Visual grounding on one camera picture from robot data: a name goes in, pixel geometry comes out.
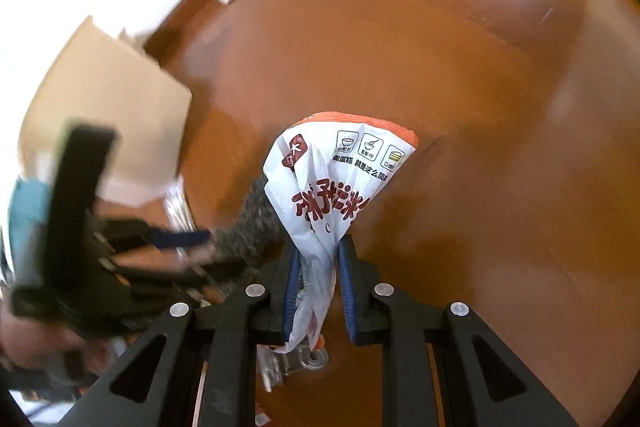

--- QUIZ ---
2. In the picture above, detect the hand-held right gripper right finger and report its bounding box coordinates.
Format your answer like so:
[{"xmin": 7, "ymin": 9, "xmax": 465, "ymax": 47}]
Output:
[{"xmin": 336, "ymin": 237, "xmax": 578, "ymax": 427}]

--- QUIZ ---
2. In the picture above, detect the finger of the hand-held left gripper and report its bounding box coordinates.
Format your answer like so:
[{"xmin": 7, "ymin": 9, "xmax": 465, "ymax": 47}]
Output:
[
  {"xmin": 106, "ymin": 218, "xmax": 212, "ymax": 252},
  {"xmin": 99, "ymin": 256, "xmax": 247, "ymax": 292}
]

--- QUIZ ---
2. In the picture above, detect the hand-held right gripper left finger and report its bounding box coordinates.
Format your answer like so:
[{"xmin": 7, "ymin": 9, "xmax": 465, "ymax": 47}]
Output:
[{"xmin": 60, "ymin": 239, "xmax": 303, "ymax": 427}]

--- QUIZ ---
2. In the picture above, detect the clear cotton swab pack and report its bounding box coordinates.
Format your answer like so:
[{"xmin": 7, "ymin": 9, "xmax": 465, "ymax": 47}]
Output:
[{"xmin": 165, "ymin": 179, "xmax": 197, "ymax": 258}]

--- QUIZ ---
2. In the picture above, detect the white orange-edged plastic bag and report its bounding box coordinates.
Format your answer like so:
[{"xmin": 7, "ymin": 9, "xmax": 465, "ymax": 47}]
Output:
[{"xmin": 263, "ymin": 110, "xmax": 419, "ymax": 353}]

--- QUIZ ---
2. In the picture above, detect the cream trash bin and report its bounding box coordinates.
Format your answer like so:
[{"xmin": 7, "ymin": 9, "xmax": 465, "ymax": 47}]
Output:
[{"xmin": 37, "ymin": 16, "xmax": 193, "ymax": 206}]

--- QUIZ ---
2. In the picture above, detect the person's left hand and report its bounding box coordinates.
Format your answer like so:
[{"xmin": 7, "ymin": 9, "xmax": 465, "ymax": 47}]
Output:
[{"xmin": 0, "ymin": 294, "xmax": 118, "ymax": 375}]

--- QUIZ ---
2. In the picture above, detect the silver metal object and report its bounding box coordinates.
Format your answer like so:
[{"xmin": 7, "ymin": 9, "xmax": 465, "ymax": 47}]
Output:
[{"xmin": 257, "ymin": 337, "xmax": 329, "ymax": 390}]

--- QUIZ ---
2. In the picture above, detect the dark grey fuzzy scrap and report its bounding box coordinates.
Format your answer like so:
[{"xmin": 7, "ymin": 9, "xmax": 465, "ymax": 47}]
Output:
[{"xmin": 212, "ymin": 177, "xmax": 288, "ymax": 280}]

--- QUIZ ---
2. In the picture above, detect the teal plastic storage box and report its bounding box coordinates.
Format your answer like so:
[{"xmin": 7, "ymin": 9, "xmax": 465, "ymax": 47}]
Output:
[{"xmin": 10, "ymin": 177, "xmax": 55, "ymax": 229}]

